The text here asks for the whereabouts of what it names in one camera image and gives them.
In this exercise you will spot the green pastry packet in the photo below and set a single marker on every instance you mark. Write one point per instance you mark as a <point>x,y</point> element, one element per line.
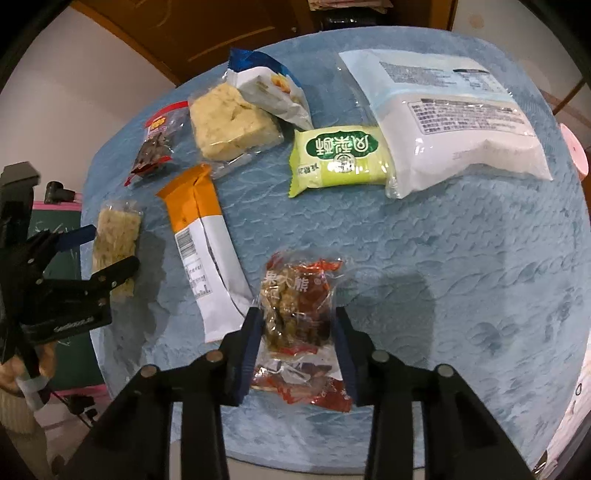
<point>339,156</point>

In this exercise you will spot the dark red white packet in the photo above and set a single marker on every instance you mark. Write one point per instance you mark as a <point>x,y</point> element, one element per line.
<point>310,377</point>

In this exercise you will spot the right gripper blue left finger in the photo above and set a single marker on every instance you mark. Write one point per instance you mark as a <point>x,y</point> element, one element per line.
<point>240,349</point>

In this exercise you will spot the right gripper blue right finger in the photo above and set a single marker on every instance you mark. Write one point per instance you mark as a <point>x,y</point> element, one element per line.
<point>360,362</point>

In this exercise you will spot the blue white snack packet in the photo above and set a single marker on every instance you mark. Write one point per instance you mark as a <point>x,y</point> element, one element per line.
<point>269,85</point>

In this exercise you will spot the red dark jerky packet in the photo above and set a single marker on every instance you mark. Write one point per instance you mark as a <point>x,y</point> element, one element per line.
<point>161,133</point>

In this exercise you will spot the puffed rice snack packet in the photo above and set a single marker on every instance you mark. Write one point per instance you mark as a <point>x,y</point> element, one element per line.
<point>117,231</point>

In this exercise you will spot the clear mixed nuts packet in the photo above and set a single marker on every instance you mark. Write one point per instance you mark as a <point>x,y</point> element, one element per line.
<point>297,296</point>

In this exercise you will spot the beige cracker block packet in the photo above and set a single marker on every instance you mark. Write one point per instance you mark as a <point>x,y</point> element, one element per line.
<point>230,132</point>

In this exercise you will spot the pink plastic stool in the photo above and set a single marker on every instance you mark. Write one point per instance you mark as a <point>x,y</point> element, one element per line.
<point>577,152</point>

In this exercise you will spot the blue plush table cloth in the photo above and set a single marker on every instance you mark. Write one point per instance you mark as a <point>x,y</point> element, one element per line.
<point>487,272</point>

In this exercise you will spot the white plastic tray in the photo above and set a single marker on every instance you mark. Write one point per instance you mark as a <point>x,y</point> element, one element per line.
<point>239,470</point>

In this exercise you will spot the orange white snack bar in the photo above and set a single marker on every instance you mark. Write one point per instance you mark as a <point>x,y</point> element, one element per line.
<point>207,253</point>

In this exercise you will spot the large white powder bag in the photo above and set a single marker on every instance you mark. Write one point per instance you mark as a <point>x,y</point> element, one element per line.
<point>441,115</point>

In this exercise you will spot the brown wooden corner shelf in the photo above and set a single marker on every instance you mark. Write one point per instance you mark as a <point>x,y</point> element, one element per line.
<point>334,15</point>

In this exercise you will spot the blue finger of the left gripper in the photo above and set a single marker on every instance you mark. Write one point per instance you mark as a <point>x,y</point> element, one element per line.
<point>115,275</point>
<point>75,238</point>

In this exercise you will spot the brown wooden door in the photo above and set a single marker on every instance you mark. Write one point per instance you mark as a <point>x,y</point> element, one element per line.
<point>183,38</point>

